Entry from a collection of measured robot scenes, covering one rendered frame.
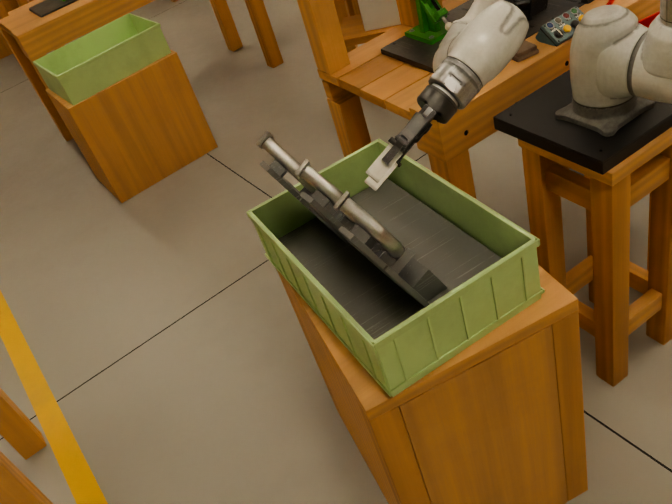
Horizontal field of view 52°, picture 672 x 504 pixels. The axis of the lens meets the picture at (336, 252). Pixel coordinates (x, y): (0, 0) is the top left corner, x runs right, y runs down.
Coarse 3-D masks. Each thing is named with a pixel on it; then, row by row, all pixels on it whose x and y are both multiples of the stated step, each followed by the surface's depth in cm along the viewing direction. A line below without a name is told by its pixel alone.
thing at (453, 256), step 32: (384, 192) 185; (320, 224) 182; (384, 224) 175; (416, 224) 171; (448, 224) 168; (320, 256) 172; (352, 256) 168; (416, 256) 162; (448, 256) 159; (480, 256) 157; (352, 288) 160; (384, 288) 157; (448, 288) 152; (384, 320) 149
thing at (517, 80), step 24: (600, 0) 226; (624, 0) 221; (648, 0) 222; (552, 48) 210; (504, 72) 206; (528, 72) 207; (552, 72) 212; (480, 96) 200; (504, 96) 206; (432, 120) 198; (456, 120) 199; (480, 120) 205; (432, 144) 205; (456, 144) 204
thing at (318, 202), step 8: (304, 192) 141; (320, 192) 141; (312, 200) 139; (320, 200) 141; (328, 200) 141; (312, 208) 156; (320, 208) 141; (320, 216) 158; (328, 216) 143; (336, 224) 145; (368, 240) 161
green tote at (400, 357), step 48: (384, 144) 182; (288, 192) 177; (432, 192) 170; (480, 240) 161; (528, 240) 141; (480, 288) 138; (528, 288) 146; (336, 336) 155; (384, 336) 130; (432, 336) 137; (480, 336) 146; (384, 384) 139
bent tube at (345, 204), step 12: (348, 192) 127; (336, 204) 127; (348, 204) 129; (348, 216) 130; (360, 216) 129; (372, 228) 129; (384, 228) 130; (384, 240) 130; (396, 240) 131; (396, 252) 133
